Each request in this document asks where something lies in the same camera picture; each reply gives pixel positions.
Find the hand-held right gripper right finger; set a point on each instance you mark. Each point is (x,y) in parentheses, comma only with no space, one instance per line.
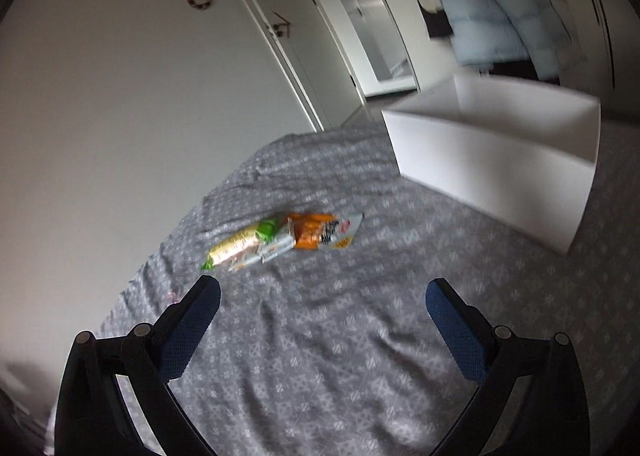
(457,331)

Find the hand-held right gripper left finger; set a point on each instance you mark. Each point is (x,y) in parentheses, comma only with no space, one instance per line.
(187,326)

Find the green yellow snack packet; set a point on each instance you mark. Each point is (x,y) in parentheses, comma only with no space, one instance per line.
(240,243)

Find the silver white snack packet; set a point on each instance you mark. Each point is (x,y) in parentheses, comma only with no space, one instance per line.
(277,248)

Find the orange snack packet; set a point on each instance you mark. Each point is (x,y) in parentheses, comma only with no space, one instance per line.
(310,231)

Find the grey patterned bedsheet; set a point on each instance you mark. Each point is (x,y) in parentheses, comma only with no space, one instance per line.
(325,336)

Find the white open box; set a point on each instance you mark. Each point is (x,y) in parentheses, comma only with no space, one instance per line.
(475,170)

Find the black garment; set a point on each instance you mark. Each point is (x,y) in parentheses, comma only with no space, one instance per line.
(437,23)

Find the light blue puffer jacket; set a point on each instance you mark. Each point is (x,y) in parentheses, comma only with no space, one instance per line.
(480,10)

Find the white wardrobe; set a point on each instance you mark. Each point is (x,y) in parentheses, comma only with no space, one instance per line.
(620,35)

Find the small brown wall wreath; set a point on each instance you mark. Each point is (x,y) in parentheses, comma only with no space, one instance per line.
(190,0)

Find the tall wall mirror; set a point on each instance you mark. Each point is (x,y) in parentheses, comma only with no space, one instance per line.
(365,10)

